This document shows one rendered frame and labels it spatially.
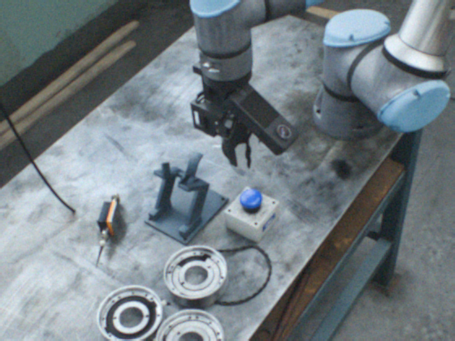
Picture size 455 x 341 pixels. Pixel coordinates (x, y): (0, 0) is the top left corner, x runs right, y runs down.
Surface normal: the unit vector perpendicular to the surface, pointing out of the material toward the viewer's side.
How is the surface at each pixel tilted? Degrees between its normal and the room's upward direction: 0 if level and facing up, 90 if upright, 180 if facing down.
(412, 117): 97
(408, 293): 0
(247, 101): 30
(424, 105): 97
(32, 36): 90
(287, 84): 0
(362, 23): 8
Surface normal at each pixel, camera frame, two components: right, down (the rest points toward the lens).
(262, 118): 0.36, -0.38
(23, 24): 0.81, 0.40
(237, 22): 0.44, 0.65
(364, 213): -0.08, -0.66
